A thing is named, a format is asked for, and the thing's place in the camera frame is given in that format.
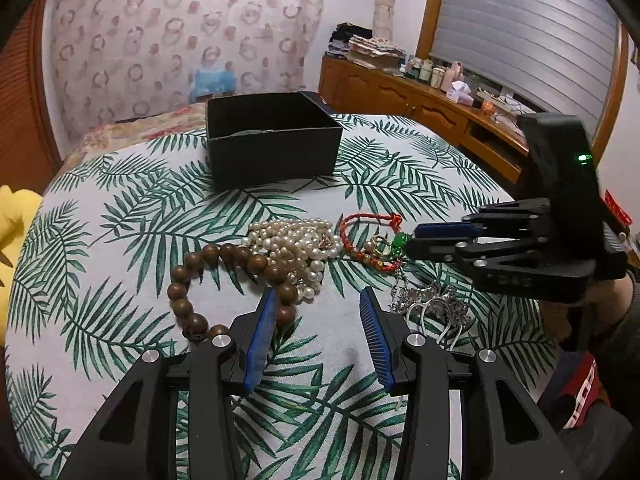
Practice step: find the stack of folded fabrics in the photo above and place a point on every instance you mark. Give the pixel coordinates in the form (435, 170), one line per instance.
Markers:
(357, 44)

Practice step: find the green jade pendant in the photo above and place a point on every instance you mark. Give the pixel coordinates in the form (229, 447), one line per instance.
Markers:
(398, 244)

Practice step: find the silver ornate hair pin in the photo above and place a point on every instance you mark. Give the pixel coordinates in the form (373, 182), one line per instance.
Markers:
(432, 309)

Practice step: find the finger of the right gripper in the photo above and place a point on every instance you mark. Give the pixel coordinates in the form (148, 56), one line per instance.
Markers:
(522, 218)
(516, 268)

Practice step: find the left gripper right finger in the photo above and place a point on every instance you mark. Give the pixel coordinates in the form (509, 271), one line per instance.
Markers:
(504, 433)

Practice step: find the floral bed quilt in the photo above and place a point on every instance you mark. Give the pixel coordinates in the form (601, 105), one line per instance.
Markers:
(112, 137)

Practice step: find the blue plush toy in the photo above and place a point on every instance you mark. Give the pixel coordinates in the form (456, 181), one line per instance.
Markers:
(207, 84)

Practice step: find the wooden sideboard cabinet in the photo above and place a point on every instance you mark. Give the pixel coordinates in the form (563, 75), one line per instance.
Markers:
(350, 88)

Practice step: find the pink tissue box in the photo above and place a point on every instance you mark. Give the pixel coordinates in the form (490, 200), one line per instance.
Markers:
(460, 93)

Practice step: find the palm leaf print cloth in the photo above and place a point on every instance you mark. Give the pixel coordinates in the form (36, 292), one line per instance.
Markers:
(89, 292)

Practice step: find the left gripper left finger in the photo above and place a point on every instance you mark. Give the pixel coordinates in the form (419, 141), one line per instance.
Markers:
(134, 433)

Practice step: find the black jewelry box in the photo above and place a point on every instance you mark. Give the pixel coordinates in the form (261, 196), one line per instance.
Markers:
(263, 138)

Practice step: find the wooden louvered wardrobe door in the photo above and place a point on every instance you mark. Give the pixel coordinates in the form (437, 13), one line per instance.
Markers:
(28, 151)

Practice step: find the patterned pink curtain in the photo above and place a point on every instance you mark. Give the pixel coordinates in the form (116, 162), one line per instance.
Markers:
(114, 60)

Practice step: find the person's right hand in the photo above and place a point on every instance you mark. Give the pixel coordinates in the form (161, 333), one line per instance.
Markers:
(582, 326)

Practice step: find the grey window blind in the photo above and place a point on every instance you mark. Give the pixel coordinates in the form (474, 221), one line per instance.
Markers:
(558, 54)

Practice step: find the yellow Pikachu plush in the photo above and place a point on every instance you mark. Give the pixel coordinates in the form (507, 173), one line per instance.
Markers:
(17, 210)

